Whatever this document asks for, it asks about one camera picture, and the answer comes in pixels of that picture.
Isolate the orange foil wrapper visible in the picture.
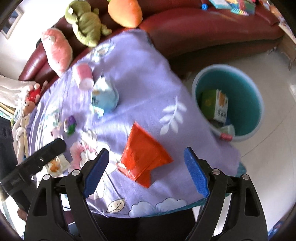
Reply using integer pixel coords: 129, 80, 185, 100
116, 121, 173, 188

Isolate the dark red leather sofa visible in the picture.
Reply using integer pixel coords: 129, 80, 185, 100
18, 0, 285, 81

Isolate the orange carrot plush toy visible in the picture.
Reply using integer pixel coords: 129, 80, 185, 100
107, 0, 143, 29

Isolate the teal plastic basin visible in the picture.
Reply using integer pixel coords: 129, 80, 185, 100
191, 64, 264, 142

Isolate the green snack box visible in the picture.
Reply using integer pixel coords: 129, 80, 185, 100
201, 89, 229, 123

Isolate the purple floral tablecloth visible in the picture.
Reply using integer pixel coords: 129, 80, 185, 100
25, 29, 242, 218

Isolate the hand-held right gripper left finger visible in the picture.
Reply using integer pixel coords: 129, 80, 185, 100
24, 148, 110, 241

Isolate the white rabbit plush toy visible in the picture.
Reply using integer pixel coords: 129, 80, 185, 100
11, 113, 30, 163

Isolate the green and white medicine box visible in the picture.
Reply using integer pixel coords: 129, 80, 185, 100
217, 124, 236, 137

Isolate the clear packet with orange print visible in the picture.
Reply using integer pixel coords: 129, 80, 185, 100
46, 155, 70, 175

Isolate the pink rabbit plush pillow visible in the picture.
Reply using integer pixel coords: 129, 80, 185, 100
41, 28, 74, 77

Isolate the teal picture book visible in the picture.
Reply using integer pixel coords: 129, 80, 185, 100
208, 0, 232, 10

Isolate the green dinosaur plush toy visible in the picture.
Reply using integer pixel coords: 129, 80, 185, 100
65, 0, 112, 48

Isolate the small purple green packet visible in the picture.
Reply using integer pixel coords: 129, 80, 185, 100
63, 115, 77, 136

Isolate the wooden cabinet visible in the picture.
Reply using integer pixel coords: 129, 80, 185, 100
279, 17, 296, 70

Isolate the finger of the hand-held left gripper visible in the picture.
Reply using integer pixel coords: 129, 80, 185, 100
17, 138, 67, 176

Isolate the light blue snack packet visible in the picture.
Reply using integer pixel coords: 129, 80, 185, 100
91, 73, 120, 117

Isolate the plush bear in red clothes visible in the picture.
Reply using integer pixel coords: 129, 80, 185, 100
27, 83, 42, 102

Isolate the brown teddy bear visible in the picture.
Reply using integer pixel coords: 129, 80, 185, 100
22, 101, 35, 116

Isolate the pink paper cup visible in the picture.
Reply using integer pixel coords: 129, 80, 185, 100
76, 64, 94, 91

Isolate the white blanket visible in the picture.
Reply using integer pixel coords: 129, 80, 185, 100
0, 75, 31, 109

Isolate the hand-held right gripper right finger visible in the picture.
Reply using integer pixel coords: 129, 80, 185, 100
183, 146, 269, 241

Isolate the framed wall picture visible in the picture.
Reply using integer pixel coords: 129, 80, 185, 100
2, 8, 21, 39

